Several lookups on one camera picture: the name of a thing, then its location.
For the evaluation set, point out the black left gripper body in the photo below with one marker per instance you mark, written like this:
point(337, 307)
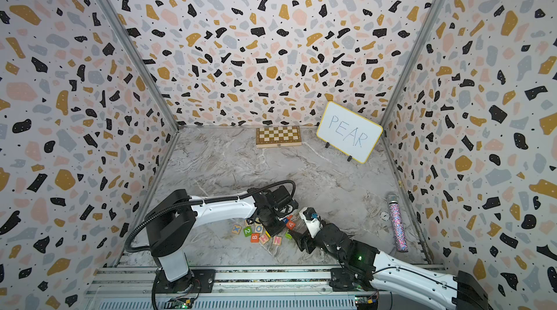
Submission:
point(275, 224)

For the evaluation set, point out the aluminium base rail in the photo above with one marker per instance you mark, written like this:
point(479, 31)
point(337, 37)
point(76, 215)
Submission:
point(267, 287)

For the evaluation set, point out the wooden pink N block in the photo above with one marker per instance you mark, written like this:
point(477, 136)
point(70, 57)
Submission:
point(277, 241)

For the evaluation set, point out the glitter microphone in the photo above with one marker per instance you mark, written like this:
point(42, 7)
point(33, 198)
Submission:
point(397, 222)

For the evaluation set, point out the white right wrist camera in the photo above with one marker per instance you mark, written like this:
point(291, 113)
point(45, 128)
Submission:
point(311, 220)

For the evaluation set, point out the yellow framed whiteboard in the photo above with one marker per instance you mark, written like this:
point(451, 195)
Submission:
point(349, 132)

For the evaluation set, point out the small silver disc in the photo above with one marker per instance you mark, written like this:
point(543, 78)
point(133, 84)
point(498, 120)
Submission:
point(384, 216)

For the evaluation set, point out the wooden chessboard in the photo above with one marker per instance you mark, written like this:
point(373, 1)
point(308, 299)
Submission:
point(278, 137)

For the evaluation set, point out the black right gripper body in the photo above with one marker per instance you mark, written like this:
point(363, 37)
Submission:
point(312, 245)

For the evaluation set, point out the green two block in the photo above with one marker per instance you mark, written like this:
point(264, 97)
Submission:
point(247, 231)

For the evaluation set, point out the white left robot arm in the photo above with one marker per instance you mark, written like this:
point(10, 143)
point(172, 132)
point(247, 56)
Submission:
point(170, 222)

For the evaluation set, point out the red B block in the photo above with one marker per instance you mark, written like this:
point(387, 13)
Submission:
point(255, 237)

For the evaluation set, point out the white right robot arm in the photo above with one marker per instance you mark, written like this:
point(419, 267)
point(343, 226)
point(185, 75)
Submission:
point(364, 267)

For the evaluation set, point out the wooden pink H block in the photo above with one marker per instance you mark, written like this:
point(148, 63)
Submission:
point(263, 239)

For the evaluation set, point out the wooden blue X block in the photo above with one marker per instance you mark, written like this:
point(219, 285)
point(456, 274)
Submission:
point(236, 229)

